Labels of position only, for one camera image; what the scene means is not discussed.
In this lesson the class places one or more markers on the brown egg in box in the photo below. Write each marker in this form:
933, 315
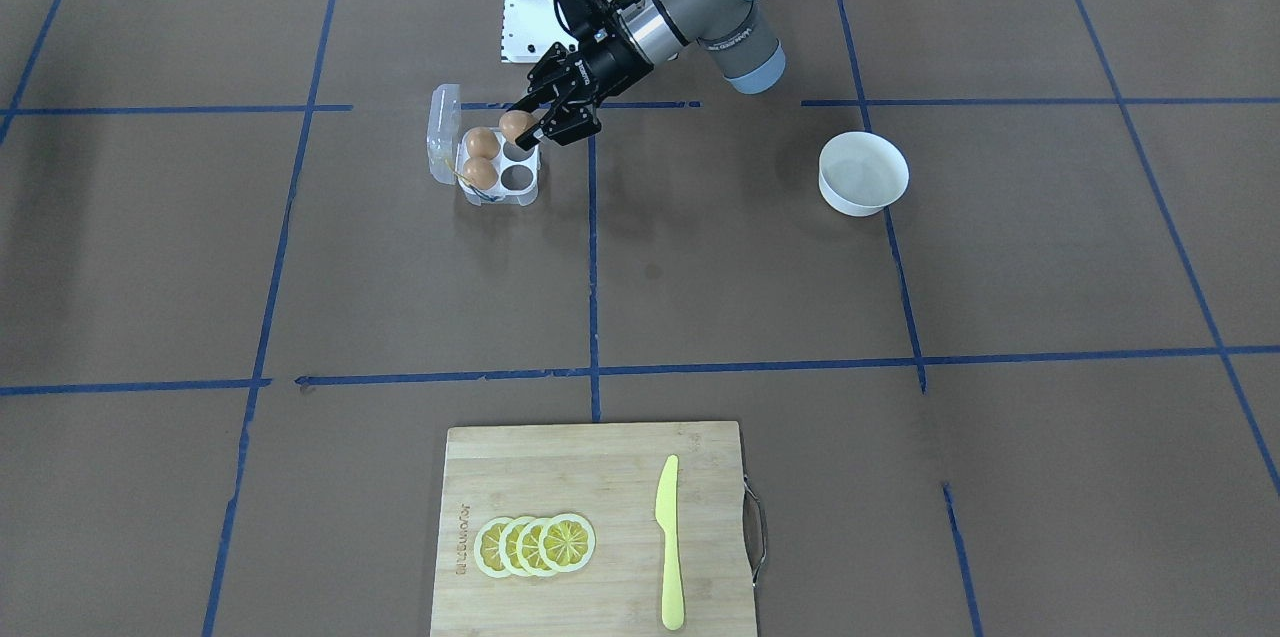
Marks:
479, 173
482, 143

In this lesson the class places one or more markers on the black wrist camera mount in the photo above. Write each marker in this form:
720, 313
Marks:
592, 21

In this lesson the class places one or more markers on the clear plastic egg box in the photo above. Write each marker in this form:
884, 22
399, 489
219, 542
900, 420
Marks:
519, 169

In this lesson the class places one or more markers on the lemon slice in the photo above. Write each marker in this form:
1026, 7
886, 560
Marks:
490, 547
509, 550
569, 542
527, 548

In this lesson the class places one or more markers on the brown egg from bowl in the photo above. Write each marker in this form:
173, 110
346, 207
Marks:
514, 123

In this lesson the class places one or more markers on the wooden cutting board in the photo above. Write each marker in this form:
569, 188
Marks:
627, 529

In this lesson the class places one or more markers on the brown egg in box front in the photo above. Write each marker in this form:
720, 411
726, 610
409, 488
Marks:
479, 173

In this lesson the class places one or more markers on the brown egg in box rear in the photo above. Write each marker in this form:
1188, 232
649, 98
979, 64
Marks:
482, 143

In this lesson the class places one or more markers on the white ceramic bowl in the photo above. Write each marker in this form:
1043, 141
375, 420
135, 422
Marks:
860, 174

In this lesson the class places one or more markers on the yellow plastic knife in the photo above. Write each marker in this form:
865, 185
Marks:
672, 601

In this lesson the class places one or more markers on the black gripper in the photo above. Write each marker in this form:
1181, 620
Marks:
606, 63

